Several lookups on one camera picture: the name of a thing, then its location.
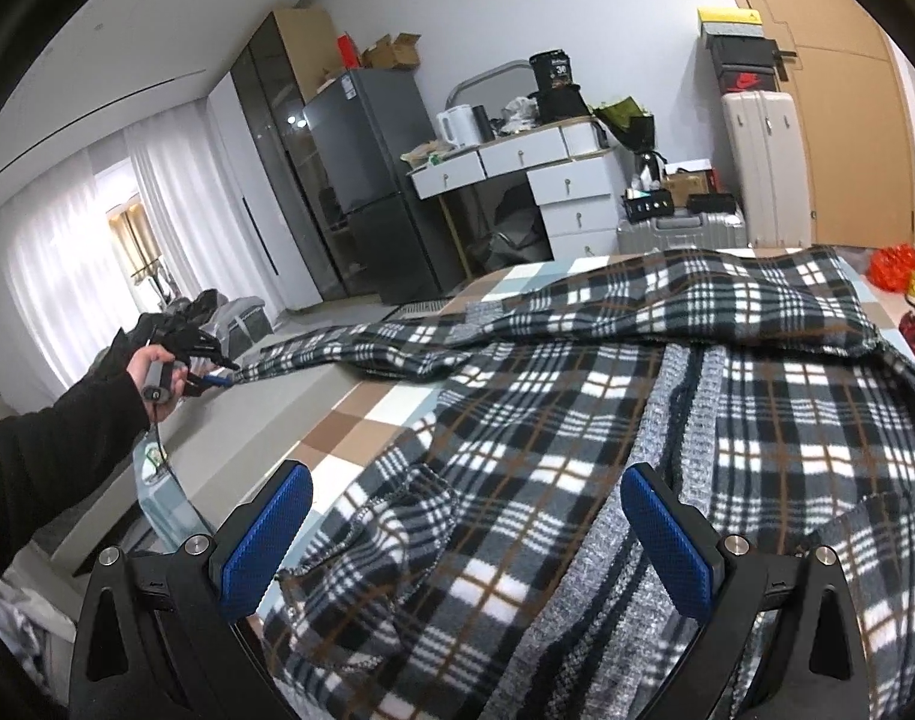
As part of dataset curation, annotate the black office chair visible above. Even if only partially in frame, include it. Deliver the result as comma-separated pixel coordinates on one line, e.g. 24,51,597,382
464,180,556,271

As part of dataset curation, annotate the person's left hand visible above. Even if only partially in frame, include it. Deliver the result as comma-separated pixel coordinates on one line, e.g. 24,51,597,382
125,346,186,433

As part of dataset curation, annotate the white sheer curtain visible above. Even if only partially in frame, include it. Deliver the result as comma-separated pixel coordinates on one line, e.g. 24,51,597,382
0,101,278,406

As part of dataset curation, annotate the small brown box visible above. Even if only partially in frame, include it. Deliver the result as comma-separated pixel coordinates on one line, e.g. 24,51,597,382
663,171,713,209

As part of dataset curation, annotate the black power strip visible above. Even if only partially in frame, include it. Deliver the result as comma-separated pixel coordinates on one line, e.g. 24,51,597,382
623,193,672,222

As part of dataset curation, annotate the black shoe box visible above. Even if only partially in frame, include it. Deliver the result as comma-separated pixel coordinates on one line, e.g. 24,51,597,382
706,36,777,95

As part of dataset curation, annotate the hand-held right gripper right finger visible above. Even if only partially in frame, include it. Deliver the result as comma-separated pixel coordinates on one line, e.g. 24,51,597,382
620,463,871,720

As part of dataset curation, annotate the grey refrigerator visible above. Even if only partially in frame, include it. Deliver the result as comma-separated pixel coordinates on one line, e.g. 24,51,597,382
301,66,466,301

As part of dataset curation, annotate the silver suitcase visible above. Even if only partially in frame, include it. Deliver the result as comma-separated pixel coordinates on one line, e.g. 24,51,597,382
614,206,751,254

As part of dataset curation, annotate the black canister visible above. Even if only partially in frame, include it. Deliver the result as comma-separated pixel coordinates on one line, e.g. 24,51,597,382
528,51,578,91

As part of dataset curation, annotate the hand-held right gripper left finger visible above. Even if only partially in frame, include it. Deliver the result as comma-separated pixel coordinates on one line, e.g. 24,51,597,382
67,460,316,720

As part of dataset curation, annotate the white desk with drawers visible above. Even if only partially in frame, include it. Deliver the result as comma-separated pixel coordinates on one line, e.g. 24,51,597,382
406,120,627,275

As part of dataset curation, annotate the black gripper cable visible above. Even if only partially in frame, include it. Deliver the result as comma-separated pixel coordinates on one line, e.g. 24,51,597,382
148,401,218,541

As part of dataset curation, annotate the person's left forearm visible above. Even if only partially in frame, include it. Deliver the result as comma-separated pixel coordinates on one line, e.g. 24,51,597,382
0,371,152,593

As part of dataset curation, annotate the plaid fleece jacket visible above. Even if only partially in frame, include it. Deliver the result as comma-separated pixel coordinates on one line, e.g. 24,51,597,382
228,244,915,720

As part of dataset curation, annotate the dark glass cabinet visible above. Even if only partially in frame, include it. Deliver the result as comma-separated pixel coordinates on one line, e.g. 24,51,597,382
230,9,353,301

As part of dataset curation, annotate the open cardboard box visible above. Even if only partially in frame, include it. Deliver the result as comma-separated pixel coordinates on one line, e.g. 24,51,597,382
361,32,422,70

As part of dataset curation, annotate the white plastic bag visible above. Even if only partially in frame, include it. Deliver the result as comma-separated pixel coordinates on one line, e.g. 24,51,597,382
498,96,541,137

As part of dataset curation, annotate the yellow grey box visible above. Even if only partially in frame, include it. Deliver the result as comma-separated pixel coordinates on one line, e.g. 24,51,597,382
697,7,766,40

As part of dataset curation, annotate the orange plush toy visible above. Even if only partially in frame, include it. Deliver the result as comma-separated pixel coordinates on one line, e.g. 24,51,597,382
868,244,915,292

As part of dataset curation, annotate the clear plastic water bottle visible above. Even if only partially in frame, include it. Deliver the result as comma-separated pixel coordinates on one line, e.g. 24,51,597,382
131,442,211,548

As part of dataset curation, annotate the white suitcase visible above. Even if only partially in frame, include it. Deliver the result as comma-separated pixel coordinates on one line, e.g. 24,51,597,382
719,88,814,248

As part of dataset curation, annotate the bed with checkered sheet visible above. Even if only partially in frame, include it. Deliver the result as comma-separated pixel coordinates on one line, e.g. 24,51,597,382
157,244,915,691

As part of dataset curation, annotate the black bag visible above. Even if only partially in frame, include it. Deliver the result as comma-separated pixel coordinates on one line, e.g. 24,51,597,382
533,87,595,123

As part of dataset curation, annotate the grey patterned cloth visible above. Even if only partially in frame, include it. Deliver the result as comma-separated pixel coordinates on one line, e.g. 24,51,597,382
0,585,76,720

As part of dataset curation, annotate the wooden door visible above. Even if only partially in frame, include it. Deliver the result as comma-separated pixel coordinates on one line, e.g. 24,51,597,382
708,0,915,248

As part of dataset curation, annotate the grey arched metal frame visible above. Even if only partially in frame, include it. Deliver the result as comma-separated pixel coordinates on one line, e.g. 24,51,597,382
446,60,533,113

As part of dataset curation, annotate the white electric kettle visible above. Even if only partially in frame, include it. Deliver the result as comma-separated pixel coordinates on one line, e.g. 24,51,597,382
436,105,482,151

